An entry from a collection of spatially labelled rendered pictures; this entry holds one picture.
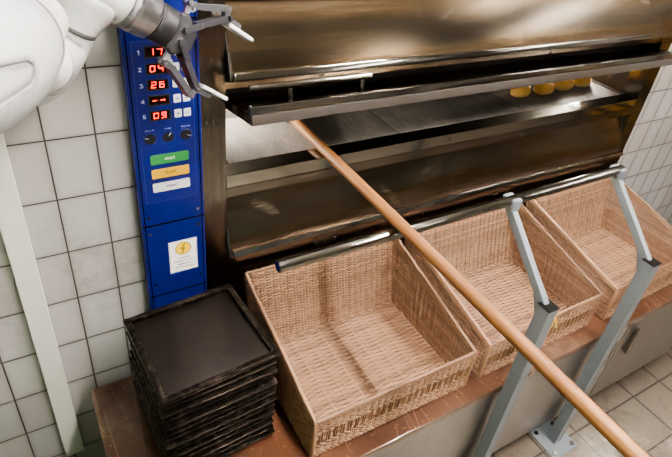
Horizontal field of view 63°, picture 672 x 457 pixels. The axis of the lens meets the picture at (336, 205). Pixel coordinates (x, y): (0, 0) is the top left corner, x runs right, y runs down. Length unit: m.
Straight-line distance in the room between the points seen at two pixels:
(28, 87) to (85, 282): 1.08
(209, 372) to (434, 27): 1.08
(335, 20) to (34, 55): 1.02
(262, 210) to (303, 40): 0.50
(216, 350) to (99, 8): 0.79
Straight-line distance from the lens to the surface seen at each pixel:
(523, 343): 1.10
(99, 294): 1.57
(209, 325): 1.44
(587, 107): 2.37
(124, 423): 1.68
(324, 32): 1.42
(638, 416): 2.87
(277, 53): 1.36
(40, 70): 0.51
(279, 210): 1.60
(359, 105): 1.36
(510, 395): 1.84
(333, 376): 1.74
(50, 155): 1.32
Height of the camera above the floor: 1.94
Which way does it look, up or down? 34 degrees down
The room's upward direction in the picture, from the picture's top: 7 degrees clockwise
